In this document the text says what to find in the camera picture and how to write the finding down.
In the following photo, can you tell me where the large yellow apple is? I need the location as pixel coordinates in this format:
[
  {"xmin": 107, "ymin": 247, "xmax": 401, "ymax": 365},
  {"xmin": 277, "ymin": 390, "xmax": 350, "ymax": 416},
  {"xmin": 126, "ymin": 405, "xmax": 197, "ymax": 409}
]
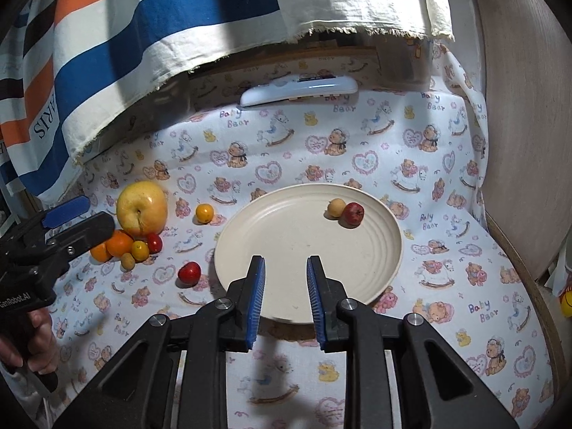
[{"xmin": 116, "ymin": 181, "xmax": 169, "ymax": 238}]

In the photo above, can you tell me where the bear print blanket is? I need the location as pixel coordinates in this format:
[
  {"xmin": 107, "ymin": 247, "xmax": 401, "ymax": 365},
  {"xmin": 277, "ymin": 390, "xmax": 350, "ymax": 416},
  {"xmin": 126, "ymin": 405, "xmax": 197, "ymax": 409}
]
[{"xmin": 40, "ymin": 40, "xmax": 555, "ymax": 429}]

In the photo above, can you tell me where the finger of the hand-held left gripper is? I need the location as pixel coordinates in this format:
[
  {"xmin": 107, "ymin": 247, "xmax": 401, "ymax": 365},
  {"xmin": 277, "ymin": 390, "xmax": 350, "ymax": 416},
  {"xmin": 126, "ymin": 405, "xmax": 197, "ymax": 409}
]
[
  {"xmin": 42, "ymin": 211, "xmax": 116, "ymax": 258},
  {"xmin": 27, "ymin": 195, "xmax": 91, "ymax": 235}
]

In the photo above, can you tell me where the small red apple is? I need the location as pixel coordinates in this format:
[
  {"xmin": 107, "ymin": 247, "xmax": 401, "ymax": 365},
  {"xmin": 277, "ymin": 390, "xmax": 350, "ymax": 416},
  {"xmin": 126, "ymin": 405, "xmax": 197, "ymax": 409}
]
[{"xmin": 342, "ymin": 202, "xmax": 365, "ymax": 228}]

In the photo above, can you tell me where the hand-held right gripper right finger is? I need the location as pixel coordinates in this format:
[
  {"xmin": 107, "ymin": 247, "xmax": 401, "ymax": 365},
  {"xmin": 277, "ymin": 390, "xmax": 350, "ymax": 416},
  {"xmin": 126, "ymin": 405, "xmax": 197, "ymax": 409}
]
[{"xmin": 306, "ymin": 255, "xmax": 521, "ymax": 429}]

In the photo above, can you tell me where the cream round plate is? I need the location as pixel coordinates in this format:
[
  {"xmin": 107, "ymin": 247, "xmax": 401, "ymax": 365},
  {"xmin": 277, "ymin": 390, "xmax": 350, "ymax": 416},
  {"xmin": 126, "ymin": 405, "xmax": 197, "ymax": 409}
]
[{"xmin": 213, "ymin": 183, "xmax": 404, "ymax": 325}]

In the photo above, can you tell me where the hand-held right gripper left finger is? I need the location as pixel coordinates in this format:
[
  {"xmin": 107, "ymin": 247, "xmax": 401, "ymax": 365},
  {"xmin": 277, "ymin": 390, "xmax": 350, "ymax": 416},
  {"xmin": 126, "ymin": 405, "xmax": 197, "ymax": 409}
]
[{"xmin": 51, "ymin": 255, "xmax": 267, "ymax": 429}]

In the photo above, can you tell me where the striped cloth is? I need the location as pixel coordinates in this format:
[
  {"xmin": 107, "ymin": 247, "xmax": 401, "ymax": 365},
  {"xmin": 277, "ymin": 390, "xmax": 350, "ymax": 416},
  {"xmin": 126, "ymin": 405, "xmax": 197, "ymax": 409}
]
[{"xmin": 0, "ymin": 0, "xmax": 457, "ymax": 202}]

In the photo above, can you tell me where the person's left hand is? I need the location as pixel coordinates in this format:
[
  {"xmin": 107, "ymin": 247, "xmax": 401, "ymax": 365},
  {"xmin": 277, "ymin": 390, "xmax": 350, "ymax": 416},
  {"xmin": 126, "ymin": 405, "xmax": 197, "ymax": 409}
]
[{"xmin": 0, "ymin": 307, "xmax": 60, "ymax": 374}]

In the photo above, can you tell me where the orange mandarin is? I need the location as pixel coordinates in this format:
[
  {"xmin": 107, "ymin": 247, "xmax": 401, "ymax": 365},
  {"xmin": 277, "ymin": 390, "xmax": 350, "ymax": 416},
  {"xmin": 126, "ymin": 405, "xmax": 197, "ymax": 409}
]
[
  {"xmin": 105, "ymin": 230, "xmax": 137, "ymax": 258},
  {"xmin": 89, "ymin": 240, "xmax": 114, "ymax": 263}
]

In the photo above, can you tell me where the white oblong device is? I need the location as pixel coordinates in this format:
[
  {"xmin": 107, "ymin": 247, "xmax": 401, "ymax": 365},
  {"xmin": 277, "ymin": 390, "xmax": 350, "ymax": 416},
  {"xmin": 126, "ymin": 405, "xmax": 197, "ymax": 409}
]
[{"xmin": 240, "ymin": 76, "xmax": 358, "ymax": 108}]

